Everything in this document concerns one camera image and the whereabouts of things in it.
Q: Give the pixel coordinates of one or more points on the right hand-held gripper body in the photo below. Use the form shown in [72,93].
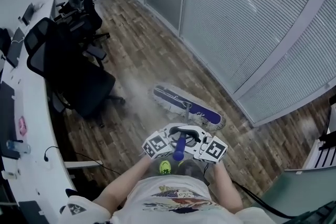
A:
[215,150]

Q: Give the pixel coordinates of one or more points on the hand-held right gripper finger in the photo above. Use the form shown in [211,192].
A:
[193,147]
[189,126]

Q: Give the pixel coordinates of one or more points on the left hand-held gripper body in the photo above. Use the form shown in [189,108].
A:
[156,145]

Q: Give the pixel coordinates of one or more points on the blue mop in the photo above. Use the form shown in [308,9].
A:
[199,112]

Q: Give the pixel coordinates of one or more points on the person's right forearm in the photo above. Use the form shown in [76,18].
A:
[225,181]

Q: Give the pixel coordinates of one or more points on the person's left forearm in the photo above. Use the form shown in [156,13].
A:
[123,186]

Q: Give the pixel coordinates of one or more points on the grey trousers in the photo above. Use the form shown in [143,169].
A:
[193,171]

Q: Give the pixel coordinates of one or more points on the white printed t-shirt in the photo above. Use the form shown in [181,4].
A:
[173,216]

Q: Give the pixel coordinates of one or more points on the white desk foot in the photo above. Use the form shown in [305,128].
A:
[81,164]

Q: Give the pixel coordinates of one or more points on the grey-green partition panel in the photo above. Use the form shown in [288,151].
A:
[302,186]

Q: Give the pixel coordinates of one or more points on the black mesh office chair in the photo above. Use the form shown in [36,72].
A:
[78,81]

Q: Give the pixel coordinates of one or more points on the white venetian blinds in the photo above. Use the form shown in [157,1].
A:
[236,21]

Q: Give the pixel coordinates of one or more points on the black computer monitor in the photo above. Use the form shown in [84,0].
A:
[320,213]

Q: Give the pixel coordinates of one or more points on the long white desk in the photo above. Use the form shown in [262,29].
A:
[31,102]

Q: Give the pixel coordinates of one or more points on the pink sticker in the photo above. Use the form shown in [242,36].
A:
[23,126]

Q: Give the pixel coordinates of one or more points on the clear water bottle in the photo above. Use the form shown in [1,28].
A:
[18,147]

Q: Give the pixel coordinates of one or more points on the black flat device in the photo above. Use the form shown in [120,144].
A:
[31,212]

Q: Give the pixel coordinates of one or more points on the black headrest office chair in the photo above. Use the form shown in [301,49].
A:
[89,15]

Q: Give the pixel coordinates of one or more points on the black flat laptop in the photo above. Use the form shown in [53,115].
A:
[6,118]

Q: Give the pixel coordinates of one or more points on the dark open laptop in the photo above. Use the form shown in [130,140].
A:
[14,46]

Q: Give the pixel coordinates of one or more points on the small dark monitor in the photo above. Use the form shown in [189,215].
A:
[27,13]

